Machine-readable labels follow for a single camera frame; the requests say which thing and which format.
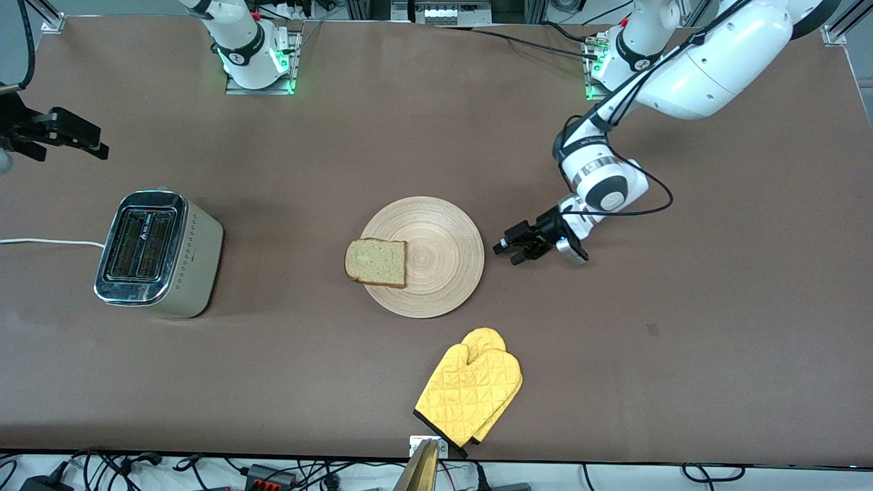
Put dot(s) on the yellow quilted oven mitt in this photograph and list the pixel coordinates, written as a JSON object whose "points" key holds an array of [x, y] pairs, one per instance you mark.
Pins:
{"points": [[485, 338], [470, 395]]}

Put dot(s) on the grey power strip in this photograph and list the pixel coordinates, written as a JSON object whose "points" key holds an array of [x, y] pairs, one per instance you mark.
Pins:
{"points": [[443, 13]]}

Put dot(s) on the golden camera pole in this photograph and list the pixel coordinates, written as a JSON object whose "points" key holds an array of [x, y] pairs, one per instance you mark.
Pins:
{"points": [[419, 474]]}

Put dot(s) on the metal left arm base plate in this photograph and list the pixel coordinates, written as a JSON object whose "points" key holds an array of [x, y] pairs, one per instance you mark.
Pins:
{"points": [[592, 92]]}

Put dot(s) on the red and black connector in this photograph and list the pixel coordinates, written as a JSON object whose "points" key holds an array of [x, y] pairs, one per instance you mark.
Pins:
{"points": [[269, 477]]}

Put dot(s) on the chrome and beige toaster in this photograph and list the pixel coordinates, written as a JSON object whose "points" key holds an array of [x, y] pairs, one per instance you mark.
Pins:
{"points": [[198, 266]]}

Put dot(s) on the slice of brown bread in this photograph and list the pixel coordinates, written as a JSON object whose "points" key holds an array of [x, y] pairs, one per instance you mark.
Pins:
{"points": [[375, 262]]}

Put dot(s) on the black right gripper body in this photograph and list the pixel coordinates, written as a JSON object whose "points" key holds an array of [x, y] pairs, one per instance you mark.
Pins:
{"points": [[22, 125]]}

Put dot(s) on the round wooden plate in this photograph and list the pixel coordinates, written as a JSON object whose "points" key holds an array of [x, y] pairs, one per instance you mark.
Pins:
{"points": [[436, 273]]}

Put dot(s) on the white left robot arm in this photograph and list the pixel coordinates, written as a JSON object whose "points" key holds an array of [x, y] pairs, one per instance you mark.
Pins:
{"points": [[716, 68]]}

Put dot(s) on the black power adapter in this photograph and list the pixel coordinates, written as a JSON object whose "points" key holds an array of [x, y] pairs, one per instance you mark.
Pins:
{"points": [[48, 484]]}

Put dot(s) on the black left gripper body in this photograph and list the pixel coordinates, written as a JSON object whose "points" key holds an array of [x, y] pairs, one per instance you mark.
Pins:
{"points": [[543, 234]]}

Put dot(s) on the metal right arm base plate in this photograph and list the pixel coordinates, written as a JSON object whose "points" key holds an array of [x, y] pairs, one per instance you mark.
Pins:
{"points": [[290, 68]]}

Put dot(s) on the aluminium frame corner bracket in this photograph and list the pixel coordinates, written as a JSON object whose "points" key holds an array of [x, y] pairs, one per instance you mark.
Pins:
{"points": [[833, 35], [53, 24]]}

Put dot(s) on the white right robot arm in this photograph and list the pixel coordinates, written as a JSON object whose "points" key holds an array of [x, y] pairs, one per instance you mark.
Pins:
{"points": [[242, 48]]}

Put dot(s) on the black plug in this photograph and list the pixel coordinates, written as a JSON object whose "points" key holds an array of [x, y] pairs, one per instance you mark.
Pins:
{"points": [[508, 487]]}

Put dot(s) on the small white mounting bracket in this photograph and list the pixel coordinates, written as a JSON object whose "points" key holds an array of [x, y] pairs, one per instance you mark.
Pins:
{"points": [[415, 447]]}

